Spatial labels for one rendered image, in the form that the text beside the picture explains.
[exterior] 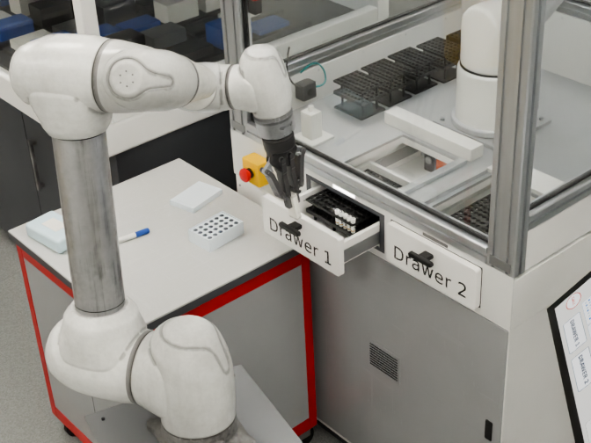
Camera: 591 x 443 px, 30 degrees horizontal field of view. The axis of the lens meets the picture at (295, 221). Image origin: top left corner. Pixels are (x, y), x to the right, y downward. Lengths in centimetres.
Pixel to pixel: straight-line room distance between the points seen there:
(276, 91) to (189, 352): 64
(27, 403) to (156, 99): 197
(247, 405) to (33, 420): 138
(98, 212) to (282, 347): 110
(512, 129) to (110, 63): 85
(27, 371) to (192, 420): 171
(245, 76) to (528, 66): 62
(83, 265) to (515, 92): 92
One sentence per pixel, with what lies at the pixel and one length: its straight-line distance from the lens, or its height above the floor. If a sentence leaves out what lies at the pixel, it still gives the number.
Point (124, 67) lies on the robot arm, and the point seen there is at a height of 161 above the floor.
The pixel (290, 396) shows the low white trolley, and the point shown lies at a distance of 320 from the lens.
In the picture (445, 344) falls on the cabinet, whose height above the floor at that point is 65.
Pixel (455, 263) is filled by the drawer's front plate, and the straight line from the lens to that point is 256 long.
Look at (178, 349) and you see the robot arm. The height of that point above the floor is 105.
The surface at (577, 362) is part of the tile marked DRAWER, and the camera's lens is 218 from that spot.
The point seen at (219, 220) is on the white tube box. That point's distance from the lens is 298.
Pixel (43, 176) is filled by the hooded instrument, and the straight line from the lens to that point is 391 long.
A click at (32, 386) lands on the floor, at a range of 379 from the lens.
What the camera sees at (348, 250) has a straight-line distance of 269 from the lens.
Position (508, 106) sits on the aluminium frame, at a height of 135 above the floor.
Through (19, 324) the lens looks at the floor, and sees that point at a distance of 407.
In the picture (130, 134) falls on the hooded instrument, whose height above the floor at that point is 85.
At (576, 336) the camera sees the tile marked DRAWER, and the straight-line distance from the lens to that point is 223.
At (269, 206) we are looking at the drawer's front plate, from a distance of 280.
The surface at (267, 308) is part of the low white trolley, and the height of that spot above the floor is 60.
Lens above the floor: 237
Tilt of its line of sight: 32 degrees down
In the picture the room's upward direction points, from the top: 3 degrees counter-clockwise
